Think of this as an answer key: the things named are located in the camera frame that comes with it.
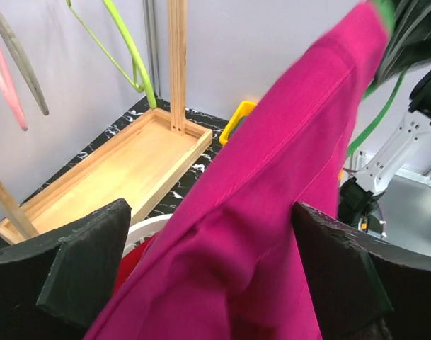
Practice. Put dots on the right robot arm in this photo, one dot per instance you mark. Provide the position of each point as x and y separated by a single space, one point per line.
360 194

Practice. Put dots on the white plastic laundry basket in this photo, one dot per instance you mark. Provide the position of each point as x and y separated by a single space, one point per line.
140 231

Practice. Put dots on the pink plastic hanger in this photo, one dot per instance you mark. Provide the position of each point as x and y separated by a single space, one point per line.
9 92

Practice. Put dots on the magenta dress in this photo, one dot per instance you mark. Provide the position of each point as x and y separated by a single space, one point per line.
226 265

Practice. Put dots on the red dress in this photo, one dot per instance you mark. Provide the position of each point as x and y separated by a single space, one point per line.
130 261

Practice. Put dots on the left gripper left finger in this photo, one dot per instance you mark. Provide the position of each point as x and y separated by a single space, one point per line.
55 285

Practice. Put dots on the yellow-green hanger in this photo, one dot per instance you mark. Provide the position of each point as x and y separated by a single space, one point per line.
141 81

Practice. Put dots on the grey wire hanger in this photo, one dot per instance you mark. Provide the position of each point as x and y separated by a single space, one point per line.
22 62

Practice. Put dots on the wooden clothes rack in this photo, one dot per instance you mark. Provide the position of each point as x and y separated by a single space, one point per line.
140 164

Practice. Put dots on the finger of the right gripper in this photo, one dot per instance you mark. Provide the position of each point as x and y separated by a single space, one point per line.
410 43

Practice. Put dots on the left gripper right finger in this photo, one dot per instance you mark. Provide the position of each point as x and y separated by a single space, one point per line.
362 287

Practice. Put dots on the green hanger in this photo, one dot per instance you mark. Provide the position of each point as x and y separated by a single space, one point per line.
375 115

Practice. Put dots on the yellow plastic bin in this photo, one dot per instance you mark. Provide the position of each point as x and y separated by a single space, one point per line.
240 114

